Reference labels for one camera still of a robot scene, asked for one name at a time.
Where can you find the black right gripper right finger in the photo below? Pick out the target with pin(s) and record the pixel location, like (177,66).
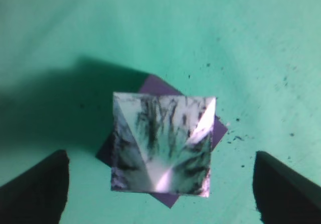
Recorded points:
(281,194)

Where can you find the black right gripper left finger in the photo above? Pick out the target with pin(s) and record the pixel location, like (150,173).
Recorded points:
(38,195)

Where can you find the white purple marbled square pyramid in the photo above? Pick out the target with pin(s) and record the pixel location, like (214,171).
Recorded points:
(162,144)

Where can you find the dark purple cube block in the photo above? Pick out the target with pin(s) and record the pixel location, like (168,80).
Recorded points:
(157,86)

